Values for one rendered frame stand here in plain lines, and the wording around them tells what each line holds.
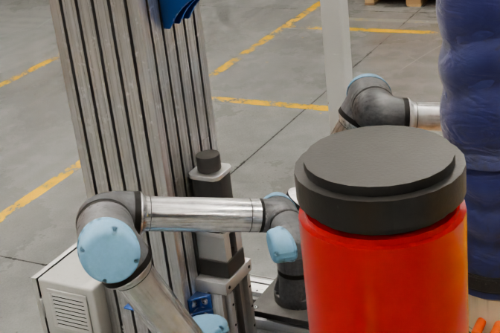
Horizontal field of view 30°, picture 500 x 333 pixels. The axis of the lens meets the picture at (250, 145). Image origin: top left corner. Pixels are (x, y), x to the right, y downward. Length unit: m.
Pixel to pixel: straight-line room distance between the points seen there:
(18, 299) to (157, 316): 3.08
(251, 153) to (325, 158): 5.91
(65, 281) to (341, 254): 2.26
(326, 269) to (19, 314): 4.60
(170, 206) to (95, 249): 0.24
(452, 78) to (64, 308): 1.20
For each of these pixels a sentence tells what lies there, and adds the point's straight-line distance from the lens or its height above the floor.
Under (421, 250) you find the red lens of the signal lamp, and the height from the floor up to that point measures 2.32.
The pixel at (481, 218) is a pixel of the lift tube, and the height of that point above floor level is 1.48.
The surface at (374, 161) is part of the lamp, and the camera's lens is 0.27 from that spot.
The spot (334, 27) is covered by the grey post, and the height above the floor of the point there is 0.99.
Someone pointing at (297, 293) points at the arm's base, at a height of 1.09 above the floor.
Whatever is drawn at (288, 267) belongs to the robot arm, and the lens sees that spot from 2.54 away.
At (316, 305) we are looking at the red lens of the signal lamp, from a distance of 0.28.
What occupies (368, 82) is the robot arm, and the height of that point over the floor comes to 1.61.
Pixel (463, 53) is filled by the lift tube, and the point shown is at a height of 1.85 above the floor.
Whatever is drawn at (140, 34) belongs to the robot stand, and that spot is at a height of 1.91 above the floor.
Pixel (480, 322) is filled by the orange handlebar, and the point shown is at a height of 1.22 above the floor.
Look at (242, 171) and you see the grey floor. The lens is 5.93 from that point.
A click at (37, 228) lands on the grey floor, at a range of 5.65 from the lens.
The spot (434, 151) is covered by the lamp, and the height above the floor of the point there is 2.34.
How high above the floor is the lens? 2.45
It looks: 23 degrees down
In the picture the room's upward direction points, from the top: 7 degrees counter-clockwise
